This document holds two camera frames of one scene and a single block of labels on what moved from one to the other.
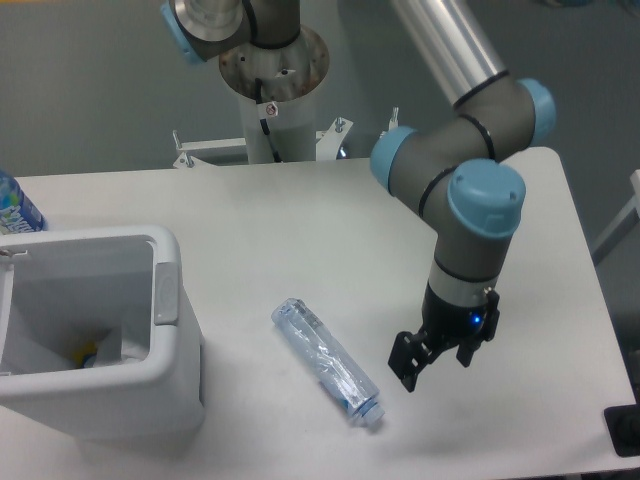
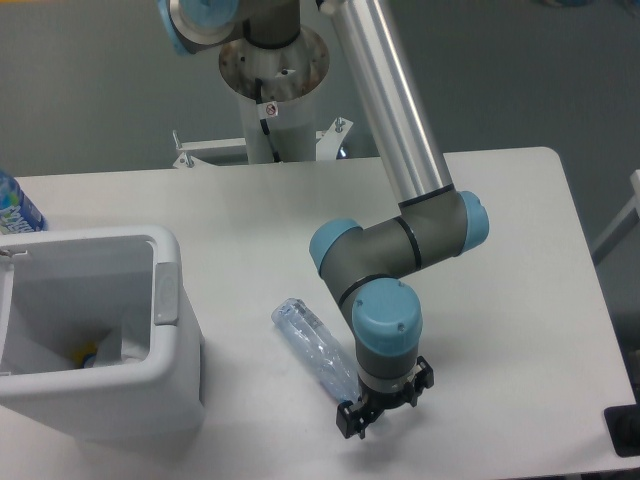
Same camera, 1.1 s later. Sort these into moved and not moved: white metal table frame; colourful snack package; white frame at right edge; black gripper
Moved: black gripper
Not moved: white frame at right edge; colourful snack package; white metal table frame
